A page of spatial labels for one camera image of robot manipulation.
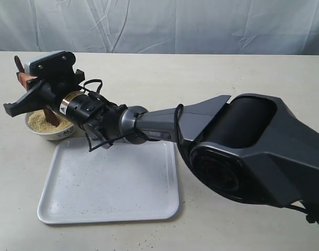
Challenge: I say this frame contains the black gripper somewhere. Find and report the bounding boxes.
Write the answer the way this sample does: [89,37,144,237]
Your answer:
[3,70,127,150]

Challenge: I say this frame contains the dark brown wooden spoon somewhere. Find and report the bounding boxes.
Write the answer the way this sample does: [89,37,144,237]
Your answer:
[14,55,60,127]

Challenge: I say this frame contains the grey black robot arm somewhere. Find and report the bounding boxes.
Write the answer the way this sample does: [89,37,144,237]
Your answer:
[4,71,319,225]

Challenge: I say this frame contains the beige grain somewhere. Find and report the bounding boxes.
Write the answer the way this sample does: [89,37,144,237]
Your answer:
[28,110,73,133]

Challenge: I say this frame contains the white ceramic bowl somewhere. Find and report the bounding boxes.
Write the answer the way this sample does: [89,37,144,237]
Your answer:
[25,112,75,141]

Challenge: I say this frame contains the white rectangular plastic tray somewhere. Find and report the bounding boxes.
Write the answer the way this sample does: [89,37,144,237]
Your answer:
[37,138,179,224]

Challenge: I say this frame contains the white wrinkled backdrop curtain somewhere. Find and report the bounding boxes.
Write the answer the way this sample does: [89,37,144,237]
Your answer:
[0,1,319,55]

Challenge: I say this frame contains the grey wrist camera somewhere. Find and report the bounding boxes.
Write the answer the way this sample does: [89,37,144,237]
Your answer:
[24,51,76,89]

